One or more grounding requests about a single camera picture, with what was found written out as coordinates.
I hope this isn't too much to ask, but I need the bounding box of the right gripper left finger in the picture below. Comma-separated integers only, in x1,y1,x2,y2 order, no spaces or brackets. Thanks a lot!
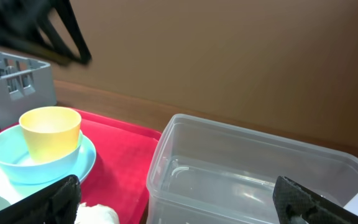
0,175,81,224

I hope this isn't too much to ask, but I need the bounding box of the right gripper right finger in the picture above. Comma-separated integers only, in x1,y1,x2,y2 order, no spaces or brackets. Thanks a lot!
273,176,358,224

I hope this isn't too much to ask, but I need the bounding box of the yellow plastic cup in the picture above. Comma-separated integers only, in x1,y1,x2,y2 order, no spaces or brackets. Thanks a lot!
19,106,82,163

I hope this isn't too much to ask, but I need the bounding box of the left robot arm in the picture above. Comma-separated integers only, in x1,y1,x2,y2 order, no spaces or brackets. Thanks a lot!
0,0,91,66

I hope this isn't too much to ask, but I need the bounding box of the grey dishwasher rack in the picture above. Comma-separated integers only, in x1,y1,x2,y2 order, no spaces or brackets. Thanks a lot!
0,52,57,129

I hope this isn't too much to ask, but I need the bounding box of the crumpled white tissue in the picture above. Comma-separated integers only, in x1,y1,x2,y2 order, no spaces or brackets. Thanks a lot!
74,202,120,224

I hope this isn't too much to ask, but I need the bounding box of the red plastic tray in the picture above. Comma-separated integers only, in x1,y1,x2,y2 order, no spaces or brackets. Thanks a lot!
0,108,162,224

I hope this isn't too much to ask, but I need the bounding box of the light blue plate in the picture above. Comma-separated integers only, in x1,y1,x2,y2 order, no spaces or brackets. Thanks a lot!
0,135,96,204

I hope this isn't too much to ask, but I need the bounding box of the light blue bowl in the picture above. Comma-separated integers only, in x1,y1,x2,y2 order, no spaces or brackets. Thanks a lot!
0,125,83,185

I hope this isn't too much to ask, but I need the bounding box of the clear plastic bin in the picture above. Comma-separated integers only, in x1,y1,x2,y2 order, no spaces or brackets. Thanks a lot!
147,114,358,223

